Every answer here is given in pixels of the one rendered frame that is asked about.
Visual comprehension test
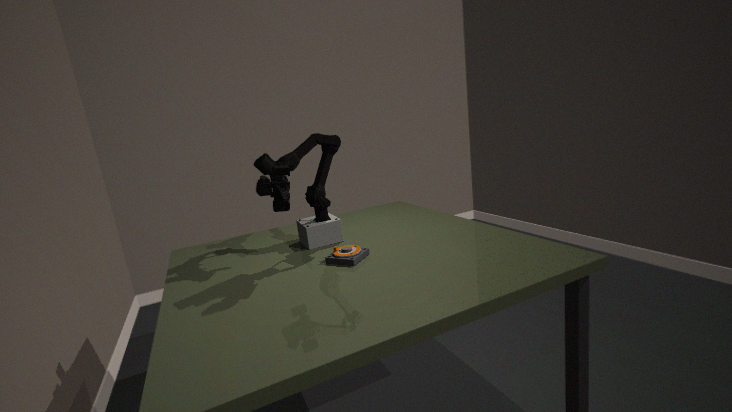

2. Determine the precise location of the orange round plate with tab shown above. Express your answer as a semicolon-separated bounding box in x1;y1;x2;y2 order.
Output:
333;245;361;258

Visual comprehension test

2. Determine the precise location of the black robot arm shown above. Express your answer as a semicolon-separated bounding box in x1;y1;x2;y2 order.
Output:
254;133;341;222

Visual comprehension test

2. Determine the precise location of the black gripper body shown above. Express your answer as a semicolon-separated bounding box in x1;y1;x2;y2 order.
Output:
271;165;290;212

